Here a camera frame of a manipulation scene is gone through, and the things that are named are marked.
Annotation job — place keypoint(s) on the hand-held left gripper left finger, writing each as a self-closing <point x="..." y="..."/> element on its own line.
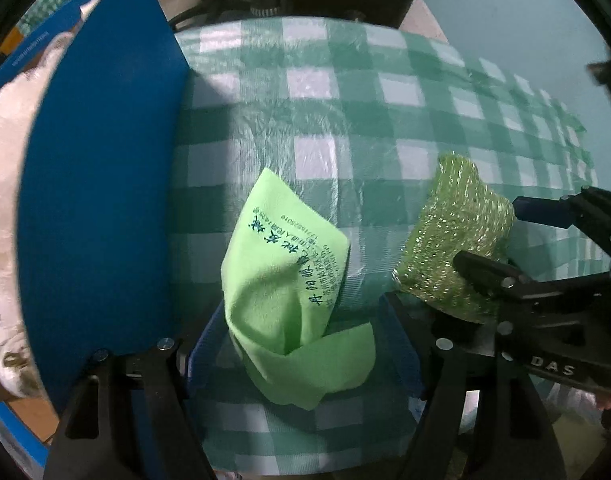
<point x="205" y="360"/>

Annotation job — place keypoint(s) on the light green microfiber cloth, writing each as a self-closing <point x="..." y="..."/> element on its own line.
<point x="270" y="260"/>

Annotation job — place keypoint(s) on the green glitter sponge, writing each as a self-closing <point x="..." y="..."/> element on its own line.
<point x="455" y="220"/>

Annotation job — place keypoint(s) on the white mesh bath loofah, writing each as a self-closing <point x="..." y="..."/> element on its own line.
<point x="5" y="160"/>

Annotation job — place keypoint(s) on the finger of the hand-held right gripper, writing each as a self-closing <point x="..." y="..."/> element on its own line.
<point x="485" y="267"/>
<point x="540" y="210"/>

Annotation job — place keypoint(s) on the blue-rimmed cardboard box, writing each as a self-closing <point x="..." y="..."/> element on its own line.
<point x="100" y="185"/>

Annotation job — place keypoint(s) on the green checkered tablecloth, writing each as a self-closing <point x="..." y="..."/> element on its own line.
<point x="310" y="110"/>

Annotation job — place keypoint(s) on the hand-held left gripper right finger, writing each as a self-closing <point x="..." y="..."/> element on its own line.
<point x="400" y="340"/>

